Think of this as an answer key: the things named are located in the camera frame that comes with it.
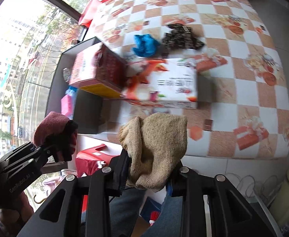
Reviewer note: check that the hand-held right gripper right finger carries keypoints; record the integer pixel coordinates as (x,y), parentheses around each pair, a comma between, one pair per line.
(179,185)

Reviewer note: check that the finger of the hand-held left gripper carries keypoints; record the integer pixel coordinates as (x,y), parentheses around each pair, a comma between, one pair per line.
(60,148)

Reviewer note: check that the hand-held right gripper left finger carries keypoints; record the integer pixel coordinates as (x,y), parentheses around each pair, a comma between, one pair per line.
(121,175)

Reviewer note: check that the dark red sock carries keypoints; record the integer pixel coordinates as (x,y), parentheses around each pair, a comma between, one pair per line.
(50,126)

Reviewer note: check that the dark grey box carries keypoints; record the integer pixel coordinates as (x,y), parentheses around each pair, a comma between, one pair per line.
(85,113)

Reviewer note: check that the beige knitted sock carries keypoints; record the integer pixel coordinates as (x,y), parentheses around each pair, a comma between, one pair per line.
(156,148)

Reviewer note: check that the person's left hand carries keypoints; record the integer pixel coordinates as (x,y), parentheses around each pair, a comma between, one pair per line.
(16,212)

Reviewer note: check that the red plastic stool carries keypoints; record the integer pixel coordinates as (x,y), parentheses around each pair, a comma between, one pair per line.
(92,158)

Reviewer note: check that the pink cloth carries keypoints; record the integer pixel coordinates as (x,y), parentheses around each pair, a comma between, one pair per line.
(54,181)

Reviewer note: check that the person's jeans leg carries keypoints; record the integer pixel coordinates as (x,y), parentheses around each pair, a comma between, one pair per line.
(127,214)

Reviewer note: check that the light blue fluffy cloth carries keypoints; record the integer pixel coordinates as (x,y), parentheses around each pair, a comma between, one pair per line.
(71,91)

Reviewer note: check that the pink patterned carton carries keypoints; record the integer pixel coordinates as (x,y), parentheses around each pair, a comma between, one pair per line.
(92,66)

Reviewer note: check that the white printed carton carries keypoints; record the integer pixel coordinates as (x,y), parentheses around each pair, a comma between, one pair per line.
(174,84)

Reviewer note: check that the large window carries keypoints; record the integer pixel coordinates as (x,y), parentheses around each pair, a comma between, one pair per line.
(11,54)

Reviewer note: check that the beige seat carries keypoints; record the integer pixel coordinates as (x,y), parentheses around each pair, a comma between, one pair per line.
(287,197)

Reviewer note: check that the checkered printed tablecloth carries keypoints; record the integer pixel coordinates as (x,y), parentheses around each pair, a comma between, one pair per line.
(245,96)

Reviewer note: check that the blue scrunchie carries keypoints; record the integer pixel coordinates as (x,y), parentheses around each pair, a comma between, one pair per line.
(145,44)

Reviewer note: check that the pink plastic basin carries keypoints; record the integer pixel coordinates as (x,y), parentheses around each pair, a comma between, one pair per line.
(88,12)

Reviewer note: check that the black patterned sock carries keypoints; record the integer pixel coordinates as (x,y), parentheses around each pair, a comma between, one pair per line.
(181,37)

